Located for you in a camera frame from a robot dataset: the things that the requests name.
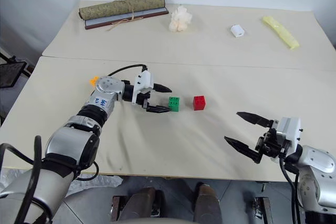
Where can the black stand with panel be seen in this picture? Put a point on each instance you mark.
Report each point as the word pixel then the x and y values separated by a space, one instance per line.
pixel 9 73

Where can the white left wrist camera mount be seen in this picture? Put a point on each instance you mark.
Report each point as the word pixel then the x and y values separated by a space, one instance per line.
pixel 144 79

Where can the metal table leg bracket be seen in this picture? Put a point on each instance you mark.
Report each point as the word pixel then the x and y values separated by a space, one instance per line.
pixel 116 208
pixel 262 208

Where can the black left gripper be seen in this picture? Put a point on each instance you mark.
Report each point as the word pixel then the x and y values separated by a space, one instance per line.
pixel 145 100

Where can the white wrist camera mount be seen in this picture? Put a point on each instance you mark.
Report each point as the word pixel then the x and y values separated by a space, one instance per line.
pixel 144 79
pixel 290 129

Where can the yellow studded cube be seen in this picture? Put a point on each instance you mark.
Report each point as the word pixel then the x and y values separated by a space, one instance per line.
pixel 93 80

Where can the white crumpled tissue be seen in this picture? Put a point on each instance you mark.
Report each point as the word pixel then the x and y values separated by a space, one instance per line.
pixel 180 19

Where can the olive rolled scroll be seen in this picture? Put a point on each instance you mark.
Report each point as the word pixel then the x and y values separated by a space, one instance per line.
pixel 120 7

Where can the white charger plug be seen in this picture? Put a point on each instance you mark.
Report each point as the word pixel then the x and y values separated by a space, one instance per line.
pixel 238 31

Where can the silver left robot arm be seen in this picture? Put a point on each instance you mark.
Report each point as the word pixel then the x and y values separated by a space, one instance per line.
pixel 76 142

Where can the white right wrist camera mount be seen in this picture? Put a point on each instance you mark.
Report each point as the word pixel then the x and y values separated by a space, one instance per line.
pixel 290 129

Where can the red studded cube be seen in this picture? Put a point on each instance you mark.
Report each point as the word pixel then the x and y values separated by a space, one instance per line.
pixel 199 102

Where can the green studded cube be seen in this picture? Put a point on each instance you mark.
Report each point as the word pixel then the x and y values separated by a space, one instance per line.
pixel 174 104

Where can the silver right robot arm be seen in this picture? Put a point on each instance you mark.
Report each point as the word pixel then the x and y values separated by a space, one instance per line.
pixel 317 171

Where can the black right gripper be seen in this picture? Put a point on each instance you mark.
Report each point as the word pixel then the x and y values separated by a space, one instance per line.
pixel 271 144

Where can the crumpled white plastic sheet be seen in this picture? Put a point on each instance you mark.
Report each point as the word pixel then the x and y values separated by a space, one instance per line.
pixel 105 182

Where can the dark brown rounded shape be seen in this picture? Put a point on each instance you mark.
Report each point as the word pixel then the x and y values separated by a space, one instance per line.
pixel 208 203
pixel 139 203

